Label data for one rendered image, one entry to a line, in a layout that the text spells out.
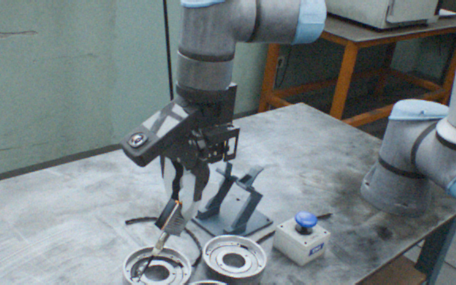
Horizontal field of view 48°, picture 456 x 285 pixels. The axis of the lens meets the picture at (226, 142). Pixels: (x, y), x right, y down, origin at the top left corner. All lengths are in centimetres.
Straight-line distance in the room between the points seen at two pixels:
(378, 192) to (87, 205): 60
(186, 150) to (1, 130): 175
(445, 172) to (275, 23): 49
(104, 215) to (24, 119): 148
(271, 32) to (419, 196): 60
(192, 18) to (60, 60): 178
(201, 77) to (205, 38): 5
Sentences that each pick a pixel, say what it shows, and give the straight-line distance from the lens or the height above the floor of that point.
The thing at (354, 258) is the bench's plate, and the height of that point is 80.
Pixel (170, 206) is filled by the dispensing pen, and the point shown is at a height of 94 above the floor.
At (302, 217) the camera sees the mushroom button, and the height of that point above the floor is 87.
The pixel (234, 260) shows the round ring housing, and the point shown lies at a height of 81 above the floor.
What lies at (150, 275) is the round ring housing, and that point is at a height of 81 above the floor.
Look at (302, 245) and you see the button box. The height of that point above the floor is 84.
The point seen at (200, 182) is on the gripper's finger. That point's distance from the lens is 71.
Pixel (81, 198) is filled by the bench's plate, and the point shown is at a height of 80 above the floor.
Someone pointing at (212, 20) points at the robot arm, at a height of 123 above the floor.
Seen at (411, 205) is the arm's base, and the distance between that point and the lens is 116.
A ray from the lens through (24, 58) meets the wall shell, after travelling 232.
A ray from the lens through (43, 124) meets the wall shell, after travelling 247.
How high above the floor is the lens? 137
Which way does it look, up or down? 26 degrees down
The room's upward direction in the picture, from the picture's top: 8 degrees clockwise
